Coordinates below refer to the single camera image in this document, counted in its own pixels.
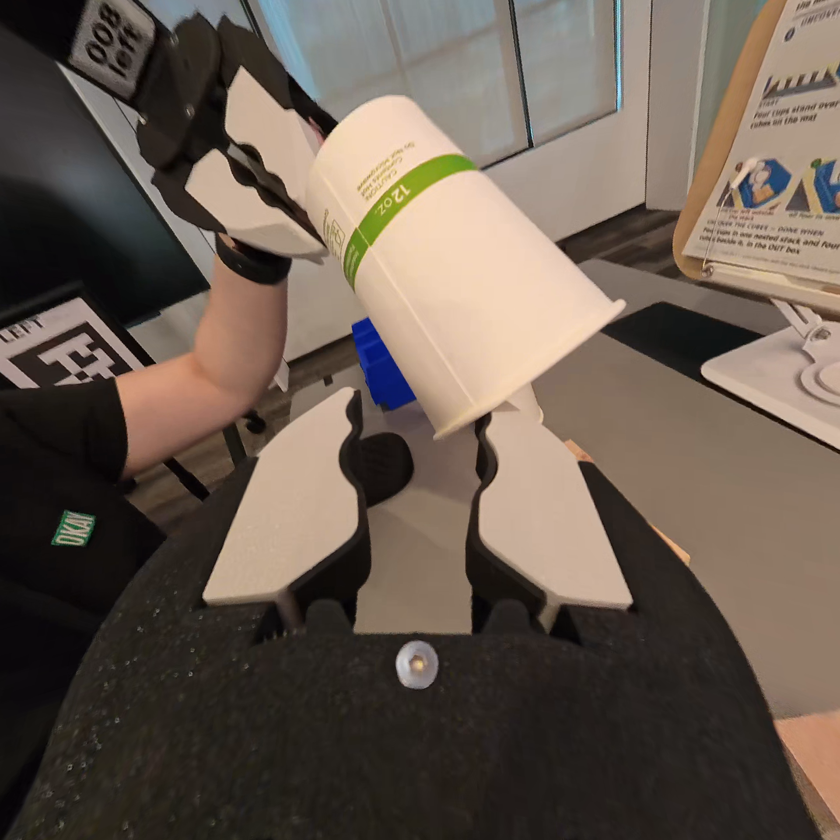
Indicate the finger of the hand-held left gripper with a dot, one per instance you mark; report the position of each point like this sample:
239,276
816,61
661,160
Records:
243,203
275,124

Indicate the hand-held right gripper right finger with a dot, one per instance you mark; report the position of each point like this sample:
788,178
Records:
551,525

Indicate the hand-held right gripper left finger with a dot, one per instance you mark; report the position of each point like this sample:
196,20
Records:
289,518

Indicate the white paper cup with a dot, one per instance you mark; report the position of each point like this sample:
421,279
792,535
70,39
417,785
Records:
533,403
459,262

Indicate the blue plastic bin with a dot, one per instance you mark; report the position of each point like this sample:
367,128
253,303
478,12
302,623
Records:
380,367

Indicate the black wristband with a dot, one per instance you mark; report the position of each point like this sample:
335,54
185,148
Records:
253,266

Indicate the black wrist rest pad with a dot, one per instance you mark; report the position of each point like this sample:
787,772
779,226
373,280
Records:
384,466

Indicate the large black monitor on stand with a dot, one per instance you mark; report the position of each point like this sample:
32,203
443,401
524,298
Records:
65,197

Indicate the window with white blinds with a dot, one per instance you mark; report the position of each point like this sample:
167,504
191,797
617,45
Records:
446,65

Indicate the black framed sign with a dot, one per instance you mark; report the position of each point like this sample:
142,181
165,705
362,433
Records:
65,354

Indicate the instruction sheet on stand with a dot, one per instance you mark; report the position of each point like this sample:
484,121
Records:
741,367

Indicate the printed instruction sheet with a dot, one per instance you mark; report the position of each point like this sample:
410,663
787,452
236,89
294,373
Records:
787,131

